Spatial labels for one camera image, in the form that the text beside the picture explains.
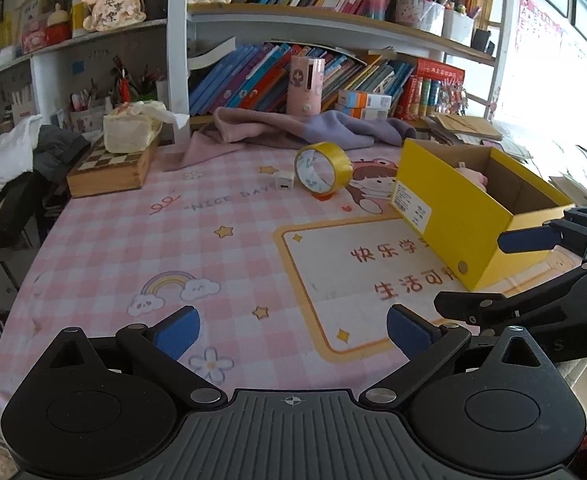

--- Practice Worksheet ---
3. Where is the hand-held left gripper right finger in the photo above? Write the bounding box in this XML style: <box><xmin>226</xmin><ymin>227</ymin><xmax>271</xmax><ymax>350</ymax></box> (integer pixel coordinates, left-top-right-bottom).
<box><xmin>365</xmin><ymin>304</ymin><xmax>554</xmax><ymax>406</ymax></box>

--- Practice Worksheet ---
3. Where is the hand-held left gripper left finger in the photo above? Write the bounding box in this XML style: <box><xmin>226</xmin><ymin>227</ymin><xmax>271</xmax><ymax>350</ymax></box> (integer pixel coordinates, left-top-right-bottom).
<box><xmin>38</xmin><ymin>305</ymin><xmax>228</xmax><ymax>407</ymax></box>

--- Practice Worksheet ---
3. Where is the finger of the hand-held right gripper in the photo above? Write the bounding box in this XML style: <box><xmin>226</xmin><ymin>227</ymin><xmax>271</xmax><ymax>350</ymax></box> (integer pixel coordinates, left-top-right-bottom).
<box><xmin>434</xmin><ymin>265</ymin><xmax>587</xmax><ymax>361</ymax></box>
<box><xmin>497</xmin><ymin>207</ymin><xmax>587</xmax><ymax>258</ymax></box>

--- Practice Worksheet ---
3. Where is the yellow cardboard box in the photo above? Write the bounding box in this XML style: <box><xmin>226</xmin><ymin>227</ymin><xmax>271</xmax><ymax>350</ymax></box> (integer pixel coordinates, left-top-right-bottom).
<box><xmin>390</xmin><ymin>137</ymin><xmax>577</xmax><ymax>292</ymax></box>

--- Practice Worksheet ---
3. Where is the pink plush toy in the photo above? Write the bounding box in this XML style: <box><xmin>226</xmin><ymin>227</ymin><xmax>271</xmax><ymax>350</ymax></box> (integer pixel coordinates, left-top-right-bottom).
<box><xmin>453</xmin><ymin>161</ymin><xmax>491</xmax><ymax>191</ymax></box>

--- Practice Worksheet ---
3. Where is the pink checkered tablecloth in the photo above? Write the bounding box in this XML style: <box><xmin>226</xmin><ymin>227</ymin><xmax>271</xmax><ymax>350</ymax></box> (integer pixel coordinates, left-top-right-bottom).
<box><xmin>0</xmin><ymin>132</ymin><xmax>587</xmax><ymax>431</ymax></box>

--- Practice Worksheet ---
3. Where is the stack of brown papers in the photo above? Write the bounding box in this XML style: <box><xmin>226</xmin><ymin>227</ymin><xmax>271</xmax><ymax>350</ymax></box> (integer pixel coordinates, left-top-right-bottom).
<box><xmin>426</xmin><ymin>112</ymin><xmax>504</xmax><ymax>146</ymax></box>

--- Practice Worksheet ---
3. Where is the wooden chess box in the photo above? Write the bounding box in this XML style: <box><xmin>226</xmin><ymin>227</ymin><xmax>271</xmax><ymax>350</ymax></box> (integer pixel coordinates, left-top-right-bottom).
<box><xmin>66</xmin><ymin>132</ymin><xmax>161</xmax><ymax>200</ymax></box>

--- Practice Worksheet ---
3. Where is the red boxed book set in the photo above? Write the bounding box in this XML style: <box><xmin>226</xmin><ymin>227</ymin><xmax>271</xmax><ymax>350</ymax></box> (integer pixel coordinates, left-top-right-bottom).
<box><xmin>396</xmin><ymin>57</ymin><xmax>467</xmax><ymax>121</ymax></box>

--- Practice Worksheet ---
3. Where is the yellow tape roll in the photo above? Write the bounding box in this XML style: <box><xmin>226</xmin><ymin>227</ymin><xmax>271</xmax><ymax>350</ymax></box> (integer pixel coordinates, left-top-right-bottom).
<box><xmin>294</xmin><ymin>141</ymin><xmax>355</xmax><ymax>196</ymax></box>

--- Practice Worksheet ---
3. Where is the cream tissue pack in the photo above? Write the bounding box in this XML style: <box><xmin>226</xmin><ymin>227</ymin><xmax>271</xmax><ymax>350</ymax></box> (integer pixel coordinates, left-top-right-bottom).
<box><xmin>102</xmin><ymin>101</ymin><xmax>190</xmax><ymax>155</ymax></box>

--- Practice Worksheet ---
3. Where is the dark grey jacket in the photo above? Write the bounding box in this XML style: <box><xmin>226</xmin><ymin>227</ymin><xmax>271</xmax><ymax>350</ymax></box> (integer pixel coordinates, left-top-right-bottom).
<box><xmin>30</xmin><ymin>125</ymin><xmax>91</xmax><ymax>181</ymax></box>

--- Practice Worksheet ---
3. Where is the white pen holder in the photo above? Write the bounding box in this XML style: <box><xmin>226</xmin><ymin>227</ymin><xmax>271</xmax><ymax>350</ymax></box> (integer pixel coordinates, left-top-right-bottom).
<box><xmin>396</xmin><ymin>0</ymin><xmax>444</xmax><ymax>36</ymax></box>
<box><xmin>443</xmin><ymin>7</ymin><xmax>475</xmax><ymax>46</ymax></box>

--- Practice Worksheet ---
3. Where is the purple pink cloth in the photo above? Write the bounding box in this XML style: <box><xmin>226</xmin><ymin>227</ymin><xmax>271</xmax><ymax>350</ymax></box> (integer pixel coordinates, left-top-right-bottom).
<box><xmin>176</xmin><ymin>106</ymin><xmax>419</xmax><ymax>171</ymax></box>

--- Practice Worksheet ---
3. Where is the pot of brushes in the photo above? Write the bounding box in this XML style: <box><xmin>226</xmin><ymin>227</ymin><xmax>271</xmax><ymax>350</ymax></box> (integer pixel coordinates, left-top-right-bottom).
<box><xmin>110</xmin><ymin>55</ymin><xmax>166</xmax><ymax>103</ymax></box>

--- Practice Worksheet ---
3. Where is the white shirt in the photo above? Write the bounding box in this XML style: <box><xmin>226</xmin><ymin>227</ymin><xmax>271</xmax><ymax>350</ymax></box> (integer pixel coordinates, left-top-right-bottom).
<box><xmin>0</xmin><ymin>115</ymin><xmax>44</xmax><ymax>193</ymax></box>

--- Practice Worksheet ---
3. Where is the pink cylindrical device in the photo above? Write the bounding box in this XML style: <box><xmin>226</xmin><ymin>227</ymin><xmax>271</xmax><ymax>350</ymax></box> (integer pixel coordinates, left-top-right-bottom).
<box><xmin>286</xmin><ymin>55</ymin><xmax>325</xmax><ymax>118</ymax></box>

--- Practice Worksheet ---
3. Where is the row of leaning books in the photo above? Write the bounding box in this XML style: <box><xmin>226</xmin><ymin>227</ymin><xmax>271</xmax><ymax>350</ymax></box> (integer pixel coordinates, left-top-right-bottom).
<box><xmin>188</xmin><ymin>42</ymin><xmax>417</xmax><ymax>116</ymax></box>

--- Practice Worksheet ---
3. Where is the white bookshelf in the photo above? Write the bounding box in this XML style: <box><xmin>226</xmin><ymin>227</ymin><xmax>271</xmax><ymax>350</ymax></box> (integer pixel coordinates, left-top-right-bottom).
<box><xmin>0</xmin><ymin>0</ymin><xmax>509</xmax><ymax>128</ymax></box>

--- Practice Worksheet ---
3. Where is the red box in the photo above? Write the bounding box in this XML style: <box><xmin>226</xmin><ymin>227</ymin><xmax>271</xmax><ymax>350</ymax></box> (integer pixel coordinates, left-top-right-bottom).
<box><xmin>20</xmin><ymin>22</ymin><xmax>71</xmax><ymax>53</ymax></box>

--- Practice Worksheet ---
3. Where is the alphabet wall poster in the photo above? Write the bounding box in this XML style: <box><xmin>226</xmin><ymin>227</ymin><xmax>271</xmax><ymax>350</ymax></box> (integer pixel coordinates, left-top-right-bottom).
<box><xmin>516</xmin><ymin>0</ymin><xmax>574</xmax><ymax>61</ymax></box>

